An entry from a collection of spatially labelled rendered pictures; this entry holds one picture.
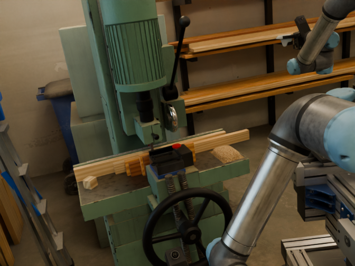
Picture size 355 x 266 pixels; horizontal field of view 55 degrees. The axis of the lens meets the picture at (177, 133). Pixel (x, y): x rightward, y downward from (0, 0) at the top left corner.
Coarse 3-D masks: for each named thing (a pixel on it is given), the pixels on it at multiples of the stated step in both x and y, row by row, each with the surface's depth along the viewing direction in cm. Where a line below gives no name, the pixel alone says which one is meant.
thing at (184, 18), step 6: (180, 18) 104; (186, 18) 103; (180, 24) 104; (186, 24) 104; (180, 36) 110; (180, 42) 112; (180, 48) 114; (174, 66) 123; (174, 72) 125; (174, 78) 129; (162, 90) 139; (168, 90) 135; (174, 90) 135; (168, 96) 135; (174, 96) 136
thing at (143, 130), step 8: (136, 120) 126; (152, 120) 123; (136, 128) 129; (144, 128) 118; (152, 128) 119; (160, 128) 120; (144, 136) 119; (152, 136) 120; (160, 136) 121; (144, 144) 120
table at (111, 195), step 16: (208, 160) 125; (240, 160) 122; (112, 176) 123; (128, 176) 121; (144, 176) 120; (208, 176) 119; (224, 176) 121; (80, 192) 115; (96, 192) 113; (112, 192) 112; (128, 192) 111; (144, 192) 113; (96, 208) 109; (112, 208) 110; (128, 208) 112
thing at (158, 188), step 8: (192, 168) 108; (152, 176) 106; (176, 176) 104; (192, 176) 106; (152, 184) 109; (160, 184) 103; (176, 184) 105; (192, 184) 107; (152, 192) 113; (160, 192) 104; (168, 192) 105; (160, 200) 104
